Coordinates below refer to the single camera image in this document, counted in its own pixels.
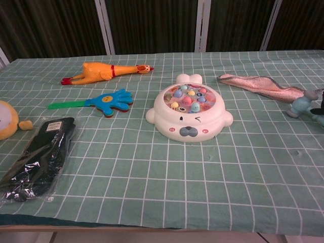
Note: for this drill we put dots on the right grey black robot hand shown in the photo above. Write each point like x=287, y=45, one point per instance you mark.
x=322, y=111

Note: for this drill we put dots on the light blue toy hammer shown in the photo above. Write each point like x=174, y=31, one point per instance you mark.
x=300, y=106

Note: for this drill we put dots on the white whack-a-mole toy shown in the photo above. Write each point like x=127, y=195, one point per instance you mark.
x=187, y=119

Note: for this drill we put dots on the pink towel grey edge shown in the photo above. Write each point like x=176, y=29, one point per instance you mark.
x=255, y=84

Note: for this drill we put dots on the green white checked tablecloth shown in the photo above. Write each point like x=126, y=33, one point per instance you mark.
x=162, y=177

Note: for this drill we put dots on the blue hand clapper toy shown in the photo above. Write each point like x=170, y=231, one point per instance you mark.
x=108, y=101

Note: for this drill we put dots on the yellow rubber chicken toy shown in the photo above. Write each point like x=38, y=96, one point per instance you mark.
x=93, y=73

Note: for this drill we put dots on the black gloves in plastic bag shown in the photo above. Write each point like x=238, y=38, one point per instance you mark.
x=43, y=152

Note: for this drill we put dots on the yellow plush toy striped shirt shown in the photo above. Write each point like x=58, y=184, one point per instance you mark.
x=7, y=121

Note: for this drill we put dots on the white screen frame post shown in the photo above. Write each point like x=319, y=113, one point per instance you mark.
x=270, y=25
x=203, y=25
x=3, y=58
x=105, y=25

